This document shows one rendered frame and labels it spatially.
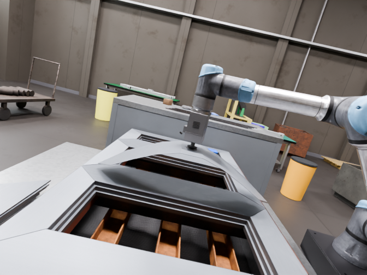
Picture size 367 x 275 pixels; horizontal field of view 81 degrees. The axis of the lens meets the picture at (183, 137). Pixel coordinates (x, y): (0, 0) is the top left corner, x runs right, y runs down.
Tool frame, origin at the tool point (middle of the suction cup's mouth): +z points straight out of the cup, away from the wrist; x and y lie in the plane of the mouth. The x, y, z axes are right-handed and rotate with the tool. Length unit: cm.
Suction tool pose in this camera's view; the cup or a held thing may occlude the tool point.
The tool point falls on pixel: (190, 151)
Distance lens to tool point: 81.9
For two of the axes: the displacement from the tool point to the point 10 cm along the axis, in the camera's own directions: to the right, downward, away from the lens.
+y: -2.3, 1.7, -9.6
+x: 9.5, 2.7, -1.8
